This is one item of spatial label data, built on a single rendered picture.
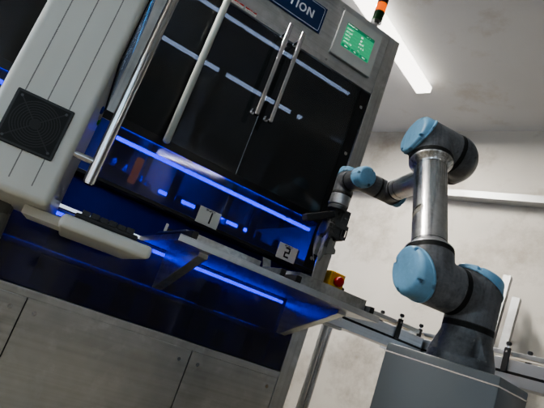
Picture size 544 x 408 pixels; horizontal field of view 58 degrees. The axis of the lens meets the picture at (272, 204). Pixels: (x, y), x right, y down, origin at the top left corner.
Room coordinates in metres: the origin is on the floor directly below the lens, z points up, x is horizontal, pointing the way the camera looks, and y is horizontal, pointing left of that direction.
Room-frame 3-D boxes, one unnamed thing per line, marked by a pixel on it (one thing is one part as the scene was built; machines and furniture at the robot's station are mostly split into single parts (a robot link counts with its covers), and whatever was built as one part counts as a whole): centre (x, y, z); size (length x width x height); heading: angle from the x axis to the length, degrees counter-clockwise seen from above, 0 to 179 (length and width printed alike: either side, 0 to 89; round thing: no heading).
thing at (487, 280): (1.16, -0.53, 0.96); 0.13 x 0.12 x 0.14; 106
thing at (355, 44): (1.85, -0.11, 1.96); 0.21 x 0.01 x 0.21; 114
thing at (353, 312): (1.65, -0.03, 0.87); 0.70 x 0.48 x 0.02; 114
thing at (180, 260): (1.54, 0.20, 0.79); 0.34 x 0.03 x 0.13; 24
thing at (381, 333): (2.24, -0.54, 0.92); 0.69 x 0.15 x 0.16; 114
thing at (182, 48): (1.66, 0.38, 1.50); 0.47 x 0.01 x 0.59; 114
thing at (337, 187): (1.73, -0.23, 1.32); 0.09 x 0.08 x 0.11; 16
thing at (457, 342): (1.16, -0.53, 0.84); 0.15 x 0.15 x 0.10
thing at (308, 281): (1.68, -0.20, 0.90); 0.34 x 0.26 x 0.04; 24
